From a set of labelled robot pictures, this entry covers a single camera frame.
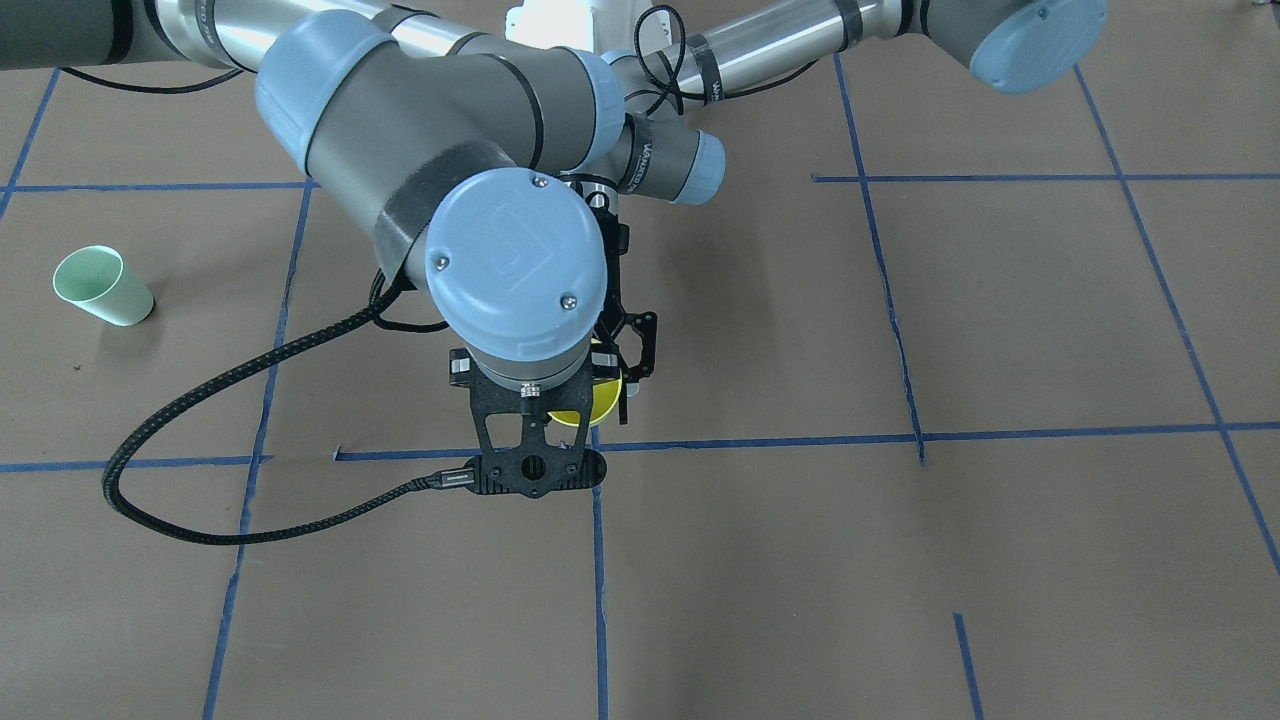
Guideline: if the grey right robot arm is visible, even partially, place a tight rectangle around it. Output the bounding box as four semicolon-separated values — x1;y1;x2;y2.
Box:
3;1;627;393

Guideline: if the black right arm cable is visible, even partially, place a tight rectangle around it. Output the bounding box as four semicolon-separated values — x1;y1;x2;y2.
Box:
102;270;481;547

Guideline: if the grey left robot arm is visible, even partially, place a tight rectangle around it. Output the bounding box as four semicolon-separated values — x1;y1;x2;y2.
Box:
604;1;1108;195

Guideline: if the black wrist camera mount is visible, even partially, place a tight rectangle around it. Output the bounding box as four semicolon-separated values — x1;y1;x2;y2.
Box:
442;348;607;498

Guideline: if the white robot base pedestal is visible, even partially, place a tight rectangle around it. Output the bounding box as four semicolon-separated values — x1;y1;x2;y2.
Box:
506;1;652;54

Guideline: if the crossing blue tape strip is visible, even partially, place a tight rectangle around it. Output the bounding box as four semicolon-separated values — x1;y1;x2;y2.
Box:
1;420;1279;474

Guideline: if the yellow cup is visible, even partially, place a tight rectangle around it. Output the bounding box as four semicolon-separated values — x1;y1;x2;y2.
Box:
547;340;626;427

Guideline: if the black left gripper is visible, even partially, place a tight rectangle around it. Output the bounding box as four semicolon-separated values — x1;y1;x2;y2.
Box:
575;179;658;425

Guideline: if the pale green cup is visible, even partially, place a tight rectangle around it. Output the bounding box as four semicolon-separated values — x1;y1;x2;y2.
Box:
51;245;156;327

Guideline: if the long blue tape strip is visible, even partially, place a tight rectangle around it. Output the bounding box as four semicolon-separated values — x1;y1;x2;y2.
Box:
591;486;611;719

